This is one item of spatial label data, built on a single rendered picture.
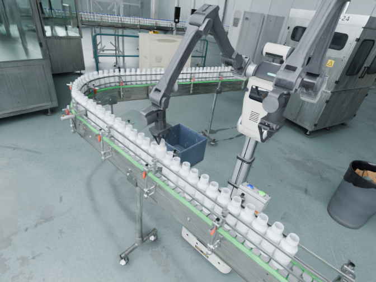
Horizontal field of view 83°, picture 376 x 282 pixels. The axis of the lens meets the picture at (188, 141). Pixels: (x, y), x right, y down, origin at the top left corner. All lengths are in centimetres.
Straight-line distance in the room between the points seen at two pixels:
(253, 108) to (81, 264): 176
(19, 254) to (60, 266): 35
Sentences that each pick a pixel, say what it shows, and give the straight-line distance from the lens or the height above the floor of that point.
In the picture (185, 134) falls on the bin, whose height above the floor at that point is 88.
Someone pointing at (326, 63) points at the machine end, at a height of 128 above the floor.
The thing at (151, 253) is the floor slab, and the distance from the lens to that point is 209.
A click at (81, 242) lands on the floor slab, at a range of 223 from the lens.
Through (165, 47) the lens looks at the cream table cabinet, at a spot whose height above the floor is 99.
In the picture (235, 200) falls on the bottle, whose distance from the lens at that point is 97.
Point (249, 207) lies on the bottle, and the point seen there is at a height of 115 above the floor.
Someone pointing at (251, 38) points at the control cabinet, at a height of 122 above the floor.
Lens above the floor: 182
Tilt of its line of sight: 32 degrees down
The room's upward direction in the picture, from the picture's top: 8 degrees clockwise
